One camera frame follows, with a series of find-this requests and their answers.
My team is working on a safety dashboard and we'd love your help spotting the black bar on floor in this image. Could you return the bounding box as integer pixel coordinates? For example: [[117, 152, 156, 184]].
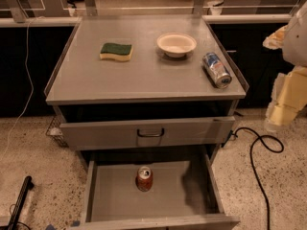
[[6, 175, 34, 230]]

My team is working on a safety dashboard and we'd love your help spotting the red coke can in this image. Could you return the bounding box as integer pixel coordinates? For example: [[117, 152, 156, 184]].
[[135, 166, 154, 192]]

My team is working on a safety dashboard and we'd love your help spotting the black floor cable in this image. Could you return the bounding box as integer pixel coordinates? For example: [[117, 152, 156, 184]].
[[230, 126, 285, 230]]

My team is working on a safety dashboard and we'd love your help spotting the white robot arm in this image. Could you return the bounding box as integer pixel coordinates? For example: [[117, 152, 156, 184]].
[[263, 2, 307, 131]]

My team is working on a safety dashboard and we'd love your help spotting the blue silver can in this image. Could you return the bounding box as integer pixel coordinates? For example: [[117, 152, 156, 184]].
[[202, 53, 232, 88]]

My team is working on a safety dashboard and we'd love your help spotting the grey open middle drawer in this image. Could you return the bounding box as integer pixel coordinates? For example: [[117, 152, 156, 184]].
[[69, 154, 240, 230]]

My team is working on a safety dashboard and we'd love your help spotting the grey upper drawer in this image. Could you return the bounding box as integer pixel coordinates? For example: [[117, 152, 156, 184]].
[[60, 116, 235, 150]]

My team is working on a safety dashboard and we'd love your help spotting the white bowl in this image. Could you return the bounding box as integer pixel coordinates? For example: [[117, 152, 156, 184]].
[[156, 33, 197, 58]]

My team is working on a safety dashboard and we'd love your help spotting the grey cabinet counter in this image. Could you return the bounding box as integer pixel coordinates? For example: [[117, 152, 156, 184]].
[[46, 15, 248, 105]]

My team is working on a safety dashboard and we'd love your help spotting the white hanging cable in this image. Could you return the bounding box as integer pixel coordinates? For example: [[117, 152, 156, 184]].
[[0, 16, 44, 165]]

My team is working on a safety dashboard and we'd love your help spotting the green yellow sponge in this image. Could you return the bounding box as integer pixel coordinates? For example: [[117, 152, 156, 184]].
[[100, 42, 133, 61]]

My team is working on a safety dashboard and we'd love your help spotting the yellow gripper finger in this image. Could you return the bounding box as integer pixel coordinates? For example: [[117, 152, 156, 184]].
[[263, 26, 287, 50], [265, 66, 307, 127]]

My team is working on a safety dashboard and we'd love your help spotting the black drawer handle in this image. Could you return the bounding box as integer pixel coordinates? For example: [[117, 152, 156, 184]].
[[137, 128, 165, 138]]

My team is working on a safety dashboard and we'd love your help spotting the wire mesh basket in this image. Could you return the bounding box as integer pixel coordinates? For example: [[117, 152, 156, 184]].
[[46, 116, 68, 148]]

